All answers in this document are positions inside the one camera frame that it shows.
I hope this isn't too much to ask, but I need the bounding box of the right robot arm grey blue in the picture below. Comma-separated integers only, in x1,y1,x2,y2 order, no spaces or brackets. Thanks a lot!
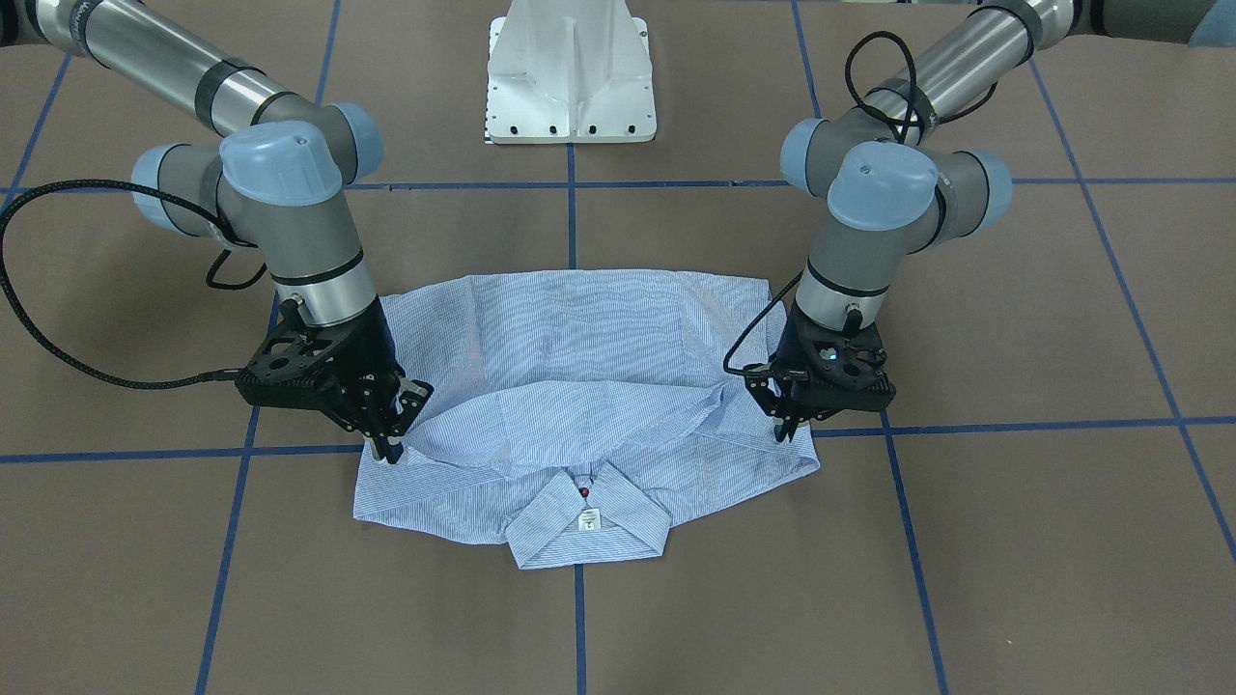
2,1,434,463

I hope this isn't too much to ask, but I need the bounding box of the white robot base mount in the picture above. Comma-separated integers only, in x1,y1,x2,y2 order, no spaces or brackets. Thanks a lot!
483,1,659,145

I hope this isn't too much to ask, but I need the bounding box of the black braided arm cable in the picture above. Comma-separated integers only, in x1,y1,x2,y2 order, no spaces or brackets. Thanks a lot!
0,179,262,392
722,31,1000,377

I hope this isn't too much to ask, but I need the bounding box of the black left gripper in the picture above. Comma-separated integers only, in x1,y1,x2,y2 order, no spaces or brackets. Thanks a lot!
742,307,897,443

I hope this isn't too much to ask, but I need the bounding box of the blue striped button shirt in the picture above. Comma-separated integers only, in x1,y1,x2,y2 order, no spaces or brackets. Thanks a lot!
352,270,821,570

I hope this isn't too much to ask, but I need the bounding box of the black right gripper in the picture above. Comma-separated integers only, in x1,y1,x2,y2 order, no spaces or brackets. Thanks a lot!
235,299,434,465

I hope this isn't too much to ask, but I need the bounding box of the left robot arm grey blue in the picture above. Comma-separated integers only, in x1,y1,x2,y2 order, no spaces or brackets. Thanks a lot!
737,1,1234,441

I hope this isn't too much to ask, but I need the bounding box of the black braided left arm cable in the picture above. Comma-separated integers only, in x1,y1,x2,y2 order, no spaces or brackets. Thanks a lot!
722,31,1000,377

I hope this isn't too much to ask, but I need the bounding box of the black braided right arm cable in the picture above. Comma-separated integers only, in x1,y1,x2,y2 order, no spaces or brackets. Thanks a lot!
0,179,262,392

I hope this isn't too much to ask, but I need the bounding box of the brown table mat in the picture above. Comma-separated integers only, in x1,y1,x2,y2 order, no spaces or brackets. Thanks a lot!
2,1,1234,694

